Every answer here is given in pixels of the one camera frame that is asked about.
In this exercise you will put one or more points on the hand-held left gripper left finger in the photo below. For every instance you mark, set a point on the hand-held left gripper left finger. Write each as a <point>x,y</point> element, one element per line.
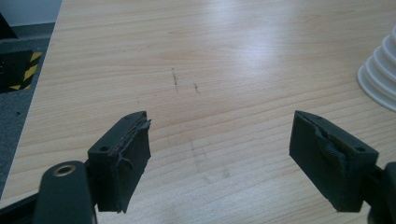
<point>121,165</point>

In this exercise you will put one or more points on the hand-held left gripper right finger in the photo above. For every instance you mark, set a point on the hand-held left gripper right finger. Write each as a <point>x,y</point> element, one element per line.
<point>330,168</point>

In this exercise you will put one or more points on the stack of white paper cups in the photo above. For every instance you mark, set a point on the stack of white paper cups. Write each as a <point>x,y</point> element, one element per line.
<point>381,74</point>

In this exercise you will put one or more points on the dark angular object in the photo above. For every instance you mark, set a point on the dark angular object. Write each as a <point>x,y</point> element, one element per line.
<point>5,29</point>

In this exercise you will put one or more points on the black yellow striped block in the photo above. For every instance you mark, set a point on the black yellow striped block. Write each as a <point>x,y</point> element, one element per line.
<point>18,70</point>

